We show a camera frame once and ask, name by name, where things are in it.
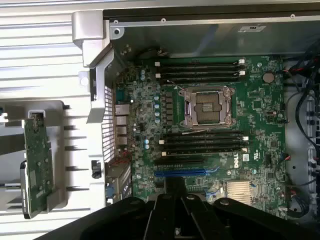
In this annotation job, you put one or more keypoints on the black RAM slot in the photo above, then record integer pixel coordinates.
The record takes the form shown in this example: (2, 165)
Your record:
(205, 134)
(200, 63)
(205, 145)
(200, 74)
(205, 140)
(200, 80)
(200, 68)

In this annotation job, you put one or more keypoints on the open black PC case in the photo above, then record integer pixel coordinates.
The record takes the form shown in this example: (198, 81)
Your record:
(175, 37)

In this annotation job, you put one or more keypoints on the CPU socket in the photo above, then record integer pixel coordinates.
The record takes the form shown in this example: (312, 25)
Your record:
(208, 107)

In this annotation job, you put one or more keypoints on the grey parts rack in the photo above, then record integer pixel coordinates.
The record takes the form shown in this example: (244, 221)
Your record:
(57, 197)

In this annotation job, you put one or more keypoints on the short black expansion slot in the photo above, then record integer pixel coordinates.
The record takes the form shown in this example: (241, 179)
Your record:
(159, 185)

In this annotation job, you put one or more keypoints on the silver finned heatsink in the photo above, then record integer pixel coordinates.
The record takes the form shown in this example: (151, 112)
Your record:
(238, 192)

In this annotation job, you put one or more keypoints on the long black expansion slot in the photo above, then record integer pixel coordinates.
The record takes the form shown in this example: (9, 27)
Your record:
(178, 162)

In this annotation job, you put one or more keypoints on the blue expansion slot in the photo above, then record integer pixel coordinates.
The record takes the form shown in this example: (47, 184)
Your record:
(180, 173)

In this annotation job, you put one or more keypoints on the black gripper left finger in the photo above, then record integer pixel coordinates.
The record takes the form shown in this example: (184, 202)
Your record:
(165, 220)

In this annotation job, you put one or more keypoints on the round coin battery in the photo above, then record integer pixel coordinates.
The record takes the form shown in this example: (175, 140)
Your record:
(269, 77)

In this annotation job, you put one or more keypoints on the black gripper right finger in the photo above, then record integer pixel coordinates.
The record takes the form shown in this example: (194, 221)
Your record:
(200, 220)

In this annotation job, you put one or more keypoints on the green motherboard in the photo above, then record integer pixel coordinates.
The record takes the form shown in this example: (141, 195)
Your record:
(262, 120)

